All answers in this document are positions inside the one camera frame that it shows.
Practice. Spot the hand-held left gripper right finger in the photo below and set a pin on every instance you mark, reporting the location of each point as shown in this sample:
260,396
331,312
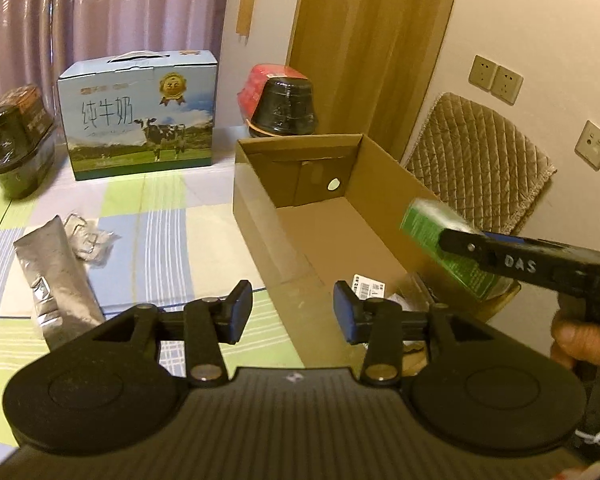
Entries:
345,312

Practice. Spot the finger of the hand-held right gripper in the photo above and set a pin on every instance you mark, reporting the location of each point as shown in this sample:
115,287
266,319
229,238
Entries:
462,242
502,238

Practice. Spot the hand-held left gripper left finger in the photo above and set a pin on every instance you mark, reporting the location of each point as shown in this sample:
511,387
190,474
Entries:
240,312

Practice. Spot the green and white small box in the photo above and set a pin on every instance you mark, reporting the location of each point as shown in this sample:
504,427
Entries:
425,225

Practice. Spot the cardboard box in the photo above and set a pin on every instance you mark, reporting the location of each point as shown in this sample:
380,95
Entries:
330,230

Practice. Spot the clear wrapper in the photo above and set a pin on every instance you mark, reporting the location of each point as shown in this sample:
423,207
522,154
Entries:
87,237

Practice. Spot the checked cloth desktop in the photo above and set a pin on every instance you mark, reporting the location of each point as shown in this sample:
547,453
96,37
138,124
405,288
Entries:
130,280

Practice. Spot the person's right hand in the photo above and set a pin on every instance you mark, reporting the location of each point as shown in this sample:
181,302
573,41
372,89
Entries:
580,347

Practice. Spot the clear bag with barcode label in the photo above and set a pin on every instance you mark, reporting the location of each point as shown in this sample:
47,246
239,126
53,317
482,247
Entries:
367,287

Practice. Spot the quilted chair cushion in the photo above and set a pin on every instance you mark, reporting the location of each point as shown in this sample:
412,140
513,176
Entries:
480,155

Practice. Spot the silver foil pouch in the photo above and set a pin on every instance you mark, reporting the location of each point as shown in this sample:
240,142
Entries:
55,270

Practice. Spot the wooden door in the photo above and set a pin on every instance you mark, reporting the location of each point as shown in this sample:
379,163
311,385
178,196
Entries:
370,45

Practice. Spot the blue milk carton box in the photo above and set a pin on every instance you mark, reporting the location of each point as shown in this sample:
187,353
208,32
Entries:
135,120

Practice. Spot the wrapped black bowl stack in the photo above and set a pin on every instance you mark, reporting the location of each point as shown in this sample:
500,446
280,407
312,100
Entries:
15,140

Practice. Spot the purple curtain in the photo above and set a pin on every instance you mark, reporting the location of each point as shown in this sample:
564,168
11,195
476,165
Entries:
105,10

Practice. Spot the beige wall socket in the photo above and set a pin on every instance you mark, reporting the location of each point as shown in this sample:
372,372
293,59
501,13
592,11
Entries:
507,85
482,72
592,145

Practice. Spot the yellow wall strip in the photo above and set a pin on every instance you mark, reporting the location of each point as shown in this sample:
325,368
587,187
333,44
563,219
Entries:
247,7

